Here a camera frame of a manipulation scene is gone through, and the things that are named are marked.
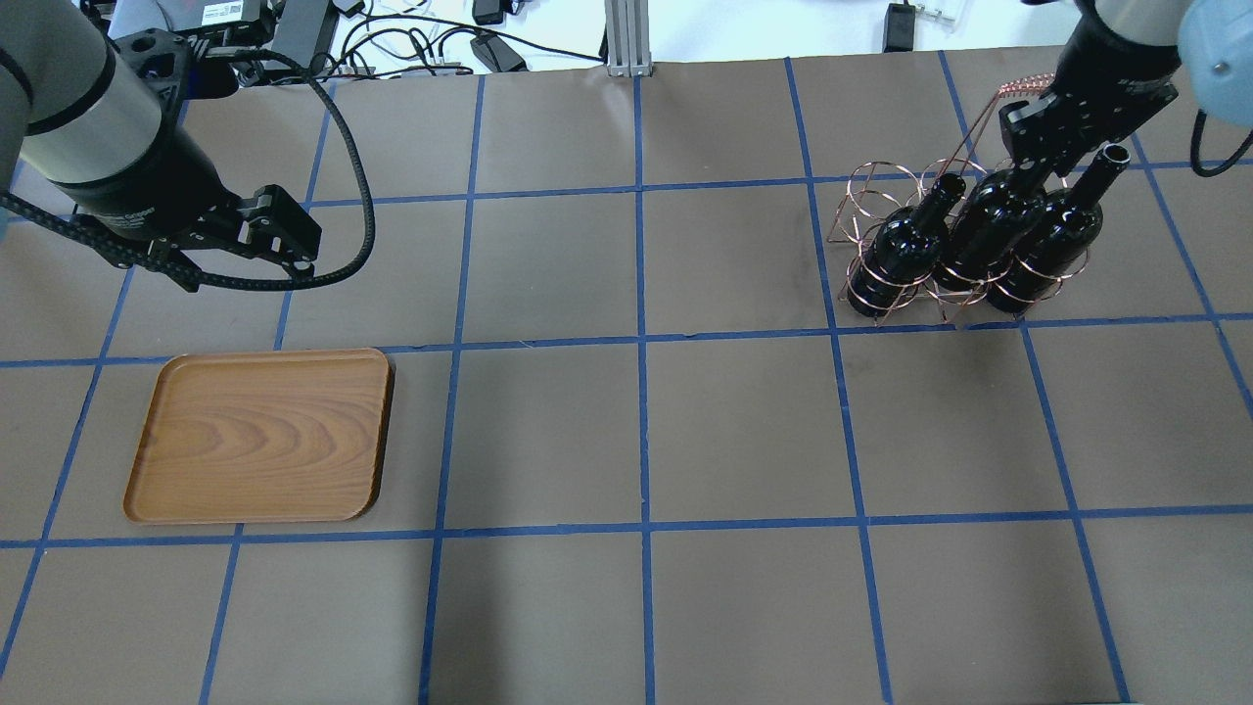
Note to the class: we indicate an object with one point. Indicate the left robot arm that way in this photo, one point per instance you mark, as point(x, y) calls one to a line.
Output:
point(51, 52)

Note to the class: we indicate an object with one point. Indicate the wooden tray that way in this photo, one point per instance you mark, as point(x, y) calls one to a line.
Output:
point(262, 437)

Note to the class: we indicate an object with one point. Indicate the aluminium frame post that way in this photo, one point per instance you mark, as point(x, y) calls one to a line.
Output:
point(629, 53)

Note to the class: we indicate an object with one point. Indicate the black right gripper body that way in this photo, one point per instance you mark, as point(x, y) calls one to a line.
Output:
point(1126, 61)

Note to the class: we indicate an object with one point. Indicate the copper wire bottle basket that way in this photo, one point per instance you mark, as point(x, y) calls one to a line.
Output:
point(980, 151)

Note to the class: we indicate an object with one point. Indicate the black wine bottle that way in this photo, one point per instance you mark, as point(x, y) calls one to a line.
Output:
point(1005, 205)
point(904, 251)
point(1041, 261)

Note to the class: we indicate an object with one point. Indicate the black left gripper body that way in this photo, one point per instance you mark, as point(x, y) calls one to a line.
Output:
point(147, 208)

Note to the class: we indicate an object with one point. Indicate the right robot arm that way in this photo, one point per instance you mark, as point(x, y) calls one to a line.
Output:
point(1213, 42)

